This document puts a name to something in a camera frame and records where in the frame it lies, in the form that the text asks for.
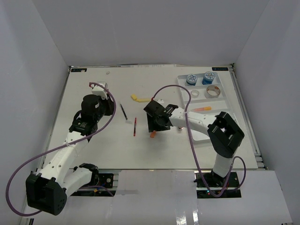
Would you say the purple cable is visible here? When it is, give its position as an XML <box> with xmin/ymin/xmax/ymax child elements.
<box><xmin>151</xmin><ymin>84</ymin><xmax>247</xmax><ymax>197</ymax></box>
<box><xmin>6</xmin><ymin>82</ymin><xmax>118</xmax><ymax>216</ymax></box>

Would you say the yellow white highlighter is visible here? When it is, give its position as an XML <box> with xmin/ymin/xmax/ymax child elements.
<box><xmin>136</xmin><ymin>98</ymin><xmax>151</xmax><ymax>103</ymax></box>

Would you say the black pen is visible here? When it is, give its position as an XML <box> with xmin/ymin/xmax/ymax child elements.
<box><xmin>119</xmin><ymin>102</ymin><xmax>128</xmax><ymax>120</ymax></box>

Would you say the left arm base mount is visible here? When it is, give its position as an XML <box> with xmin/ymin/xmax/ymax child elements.
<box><xmin>72</xmin><ymin>170</ymin><xmax>119</xmax><ymax>197</ymax></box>

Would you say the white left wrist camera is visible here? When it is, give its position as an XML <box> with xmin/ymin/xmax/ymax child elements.
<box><xmin>90</xmin><ymin>82</ymin><xmax>108</xmax><ymax>98</ymax></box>

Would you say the right black table label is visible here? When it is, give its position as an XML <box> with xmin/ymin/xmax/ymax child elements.
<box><xmin>212</xmin><ymin>67</ymin><xmax>229</xmax><ymax>71</ymax></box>

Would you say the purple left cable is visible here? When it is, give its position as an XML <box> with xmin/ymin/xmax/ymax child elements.
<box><xmin>6</xmin><ymin>82</ymin><xmax>118</xmax><ymax>216</ymax></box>

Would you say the left black table label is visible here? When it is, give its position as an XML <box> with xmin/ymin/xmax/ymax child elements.
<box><xmin>70</xmin><ymin>68</ymin><xmax>87</xmax><ymax>73</ymax></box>

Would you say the blue tape roll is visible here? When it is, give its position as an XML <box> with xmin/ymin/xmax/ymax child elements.
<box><xmin>202</xmin><ymin>71</ymin><xmax>215</xmax><ymax>85</ymax></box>
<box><xmin>186</xmin><ymin>74</ymin><xmax>198</xmax><ymax>86</ymax></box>

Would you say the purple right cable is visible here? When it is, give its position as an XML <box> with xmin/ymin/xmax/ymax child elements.
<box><xmin>151</xmin><ymin>84</ymin><xmax>247</xmax><ymax>197</ymax></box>

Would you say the white compartment tray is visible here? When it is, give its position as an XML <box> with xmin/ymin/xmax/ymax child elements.
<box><xmin>176</xmin><ymin>72</ymin><xmax>237</xmax><ymax>143</ymax></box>

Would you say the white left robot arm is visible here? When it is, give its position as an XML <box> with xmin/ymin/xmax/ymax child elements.
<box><xmin>25</xmin><ymin>94</ymin><xmax>115</xmax><ymax>215</ymax></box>

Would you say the orange pink highlighter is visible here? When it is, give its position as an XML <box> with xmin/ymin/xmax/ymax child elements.
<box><xmin>192</xmin><ymin>106</ymin><xmax>212</xmax><ymax>112</ymax></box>

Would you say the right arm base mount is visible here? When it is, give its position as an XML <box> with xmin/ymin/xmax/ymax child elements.
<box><xmin>191</xmin><ymin>171</ymin><xmax>242</xmax><ymax>199</ymax></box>

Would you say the clear tape roll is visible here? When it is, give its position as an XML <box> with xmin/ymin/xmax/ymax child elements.
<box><xmin>190</xmin><ymin>90</ymin><xmax>200</xmax><ymax>98</ymax></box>

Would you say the black table label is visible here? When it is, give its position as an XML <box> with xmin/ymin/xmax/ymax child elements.
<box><xmin>212</xmin><ymin>67</ymin><xmax>229</xmax><ymax>71</ymax></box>
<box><xmin>70</xmin><ymin>68</ymin><xmax>87</xmax><ymax>73</ymax></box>

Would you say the brown packing tape roll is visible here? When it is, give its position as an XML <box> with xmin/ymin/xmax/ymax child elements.
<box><xmin>204</xmin><ymin>85</ymin><xmax>221</xmax><ymax>99</ymax></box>

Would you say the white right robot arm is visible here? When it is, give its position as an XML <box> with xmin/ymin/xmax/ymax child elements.
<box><xmin>144</xmin><ymin>100</ymin><xmax>245</xmax><ymax>187</ymax></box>

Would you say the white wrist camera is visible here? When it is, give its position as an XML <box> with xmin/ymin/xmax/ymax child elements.
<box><xmin>155</xmin><ymin>99</ymin><xmax>164</xmax><ymax>104</ymax></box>
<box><xmin>90</xmin><ymin>82</ymin><xmax>108</xmax><ymax>98</ymax></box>

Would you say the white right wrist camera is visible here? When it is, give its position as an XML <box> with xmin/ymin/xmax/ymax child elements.
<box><xmin>155</xmin><ymin>99</ymin><xmax>164</xmax><ymax>104</ymax></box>

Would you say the yellow eraser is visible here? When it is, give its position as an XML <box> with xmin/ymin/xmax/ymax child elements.
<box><xmin>131</xmin><ymin>94</ymin><xmax>137</xmax><ymax>101</ymax></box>

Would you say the orange eraser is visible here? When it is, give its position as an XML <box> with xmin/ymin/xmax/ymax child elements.
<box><xmin>150</xmin><ymin>131</ymin><xmax>156</xmax><ymax>138</ymax></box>

